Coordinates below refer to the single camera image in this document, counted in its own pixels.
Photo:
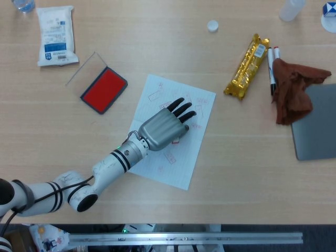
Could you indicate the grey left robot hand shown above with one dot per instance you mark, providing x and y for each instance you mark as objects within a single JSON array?
[{"x": 162, "y": 128}]

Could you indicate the white bottle cap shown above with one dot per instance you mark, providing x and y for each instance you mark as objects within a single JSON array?
[{"x": 212, "y": 26}]

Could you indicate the aluminium profile rail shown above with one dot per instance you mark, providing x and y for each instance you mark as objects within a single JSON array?
[{"x": 183, "y": 239}]

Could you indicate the blue white small box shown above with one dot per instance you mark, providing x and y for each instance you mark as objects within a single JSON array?
[{"x": 330, "y": 10}]

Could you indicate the white blue tissue pack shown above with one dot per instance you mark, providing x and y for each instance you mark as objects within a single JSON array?
[{"x": 56, "y": 36}]

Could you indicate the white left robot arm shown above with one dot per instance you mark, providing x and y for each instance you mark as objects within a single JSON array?
[{"x": 110, "y": 165}]

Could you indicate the grey closed laptop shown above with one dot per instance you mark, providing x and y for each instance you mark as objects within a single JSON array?
[{"x": 320, "y": 126}]

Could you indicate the black capped marker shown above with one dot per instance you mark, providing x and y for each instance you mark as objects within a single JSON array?
[{"x": 271, "y": 71}]

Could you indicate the translucent squeeze wash bottle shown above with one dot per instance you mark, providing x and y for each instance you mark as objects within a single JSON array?
[{"x": 291, "y": 9}]

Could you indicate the red ink pad case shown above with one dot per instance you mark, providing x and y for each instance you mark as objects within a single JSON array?
[{"x": 105, "y": 89}]

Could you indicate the white paper with red stamps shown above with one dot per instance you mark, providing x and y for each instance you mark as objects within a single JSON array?
[{"x": 189, "y": 162}]

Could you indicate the gold foil snack pack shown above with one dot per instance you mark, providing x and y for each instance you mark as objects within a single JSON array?
[{"x": 246, "y": 69}]

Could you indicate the white printed sheet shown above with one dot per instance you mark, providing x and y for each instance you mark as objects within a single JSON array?
[{"x": 48, "y": 239}]

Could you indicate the small red white stamp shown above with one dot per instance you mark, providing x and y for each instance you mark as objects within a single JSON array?
[{"x": 175, "y": 142}]

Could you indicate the brown cloth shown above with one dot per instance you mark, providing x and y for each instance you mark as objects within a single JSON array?
[{"x": 291, "y": 92}]

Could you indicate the clear plastic water bottle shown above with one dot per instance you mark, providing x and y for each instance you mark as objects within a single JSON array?
[{"x": 23, "y": 5}]

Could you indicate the white round disc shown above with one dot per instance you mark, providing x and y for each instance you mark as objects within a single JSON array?
[{"x": 328, "y": 23}]

